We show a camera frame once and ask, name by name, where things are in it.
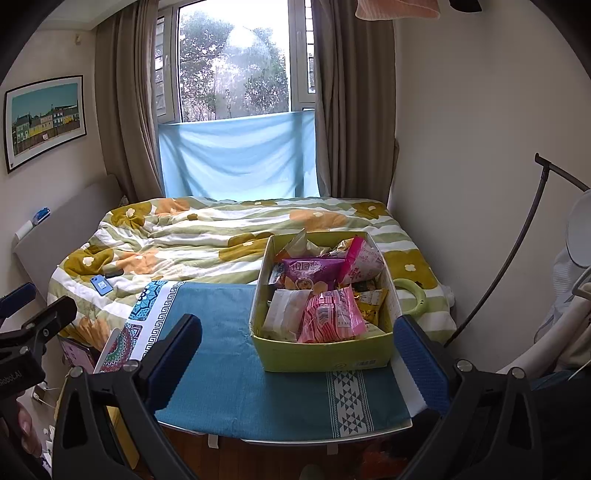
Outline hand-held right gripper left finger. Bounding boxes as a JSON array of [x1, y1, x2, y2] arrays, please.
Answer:
[[52, 314, 204, 480]]

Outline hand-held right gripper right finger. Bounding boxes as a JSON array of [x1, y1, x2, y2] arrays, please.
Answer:
[[392, 315, 546, 480]]

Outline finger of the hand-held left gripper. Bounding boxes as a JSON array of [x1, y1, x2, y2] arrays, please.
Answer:
[[0, 295, 78, 366], [0, 282, 38, 320]]

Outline yellow snack packet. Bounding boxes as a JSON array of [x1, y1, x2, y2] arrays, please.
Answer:
[[355, 288, 389, 326]]

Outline green cardboard box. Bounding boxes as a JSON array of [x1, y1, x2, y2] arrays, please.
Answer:
[[249, 231, 403, 372]]

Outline pink snack packet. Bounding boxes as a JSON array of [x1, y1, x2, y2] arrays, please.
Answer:
[[298, 287, 366, 343]]

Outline pile of snack packets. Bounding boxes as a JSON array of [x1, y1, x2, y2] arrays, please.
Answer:
[[265, 228, 393, 344]]

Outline purple potato chips bag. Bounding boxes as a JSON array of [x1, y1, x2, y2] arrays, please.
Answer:
[[281, 257, 347, 291]]

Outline person's left hand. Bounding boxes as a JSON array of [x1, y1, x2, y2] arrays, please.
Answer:
[[9, 401, 38, 459]]

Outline pink screen device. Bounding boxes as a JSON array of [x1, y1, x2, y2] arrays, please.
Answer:
[[62, 339, 96, 374]]

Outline teal patterned tablecloth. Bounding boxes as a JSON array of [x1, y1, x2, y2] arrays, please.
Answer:
[[99, 280, 428, 439]]

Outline white board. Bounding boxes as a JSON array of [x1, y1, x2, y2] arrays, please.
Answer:
[[93, 327, 124, 374]]

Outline grey headboard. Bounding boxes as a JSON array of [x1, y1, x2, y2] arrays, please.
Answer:
[[13, 174, 122, 284]]

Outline yellow box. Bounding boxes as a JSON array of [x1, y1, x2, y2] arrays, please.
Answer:
[[105, 406, 139, 469]]

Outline floral striped blanket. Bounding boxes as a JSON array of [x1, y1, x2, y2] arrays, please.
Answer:
[[50, 196, 455, 342]]

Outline pale white cloth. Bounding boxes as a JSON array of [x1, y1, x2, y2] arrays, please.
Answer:
[[538, 249, 591, 342]]

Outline dark curved lamp pole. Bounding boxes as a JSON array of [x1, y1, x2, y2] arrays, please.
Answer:
[[443, 153, 591, 347]]

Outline framed houses picture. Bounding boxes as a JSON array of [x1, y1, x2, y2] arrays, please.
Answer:
[[4, 75, 88, 175]]

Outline light blue cloth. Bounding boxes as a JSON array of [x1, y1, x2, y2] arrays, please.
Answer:
[[158, 110, 318, 201]]

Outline white round lamp head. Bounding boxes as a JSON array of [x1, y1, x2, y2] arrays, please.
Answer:
[[564, 189, 591, 268]]

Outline brown curtain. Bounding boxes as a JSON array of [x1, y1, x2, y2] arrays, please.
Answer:
[[95, 0, 164, 204], [311, 0, 400, 208]]

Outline window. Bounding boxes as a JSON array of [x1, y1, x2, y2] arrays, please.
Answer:
[[154, 0, 319, 123]]

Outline pink hanging towel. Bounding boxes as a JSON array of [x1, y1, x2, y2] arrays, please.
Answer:
[[355, 0, 440, 21]]

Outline white charger cable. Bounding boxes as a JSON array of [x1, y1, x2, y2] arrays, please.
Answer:
[[28, 385, 61, 407]]

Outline light green ring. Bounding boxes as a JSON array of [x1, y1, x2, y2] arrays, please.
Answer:
[[392, 278, 426, 318]]

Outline white tubular frame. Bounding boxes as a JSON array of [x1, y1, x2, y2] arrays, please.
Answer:
[[496, 281, 591, 377]]

